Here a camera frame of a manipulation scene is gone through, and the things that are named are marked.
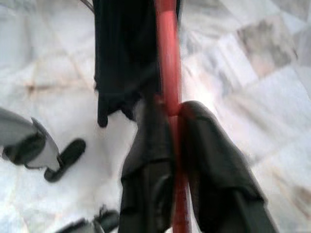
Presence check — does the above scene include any black knit garment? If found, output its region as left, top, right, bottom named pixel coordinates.
left=93, top=0, right=182, bottom=128

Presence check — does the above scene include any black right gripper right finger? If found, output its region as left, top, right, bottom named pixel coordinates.
left=178, top=100, right=280, bottom=233

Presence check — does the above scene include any red plastic hanger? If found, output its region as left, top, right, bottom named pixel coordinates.
left=155, top=0, right=192, bottom=233

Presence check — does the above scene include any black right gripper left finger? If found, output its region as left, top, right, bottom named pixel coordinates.
left=121, top=96, right=175, bottom=233

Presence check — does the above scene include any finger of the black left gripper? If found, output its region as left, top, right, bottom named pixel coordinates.
left=44, top=138, right=86, bottom=183

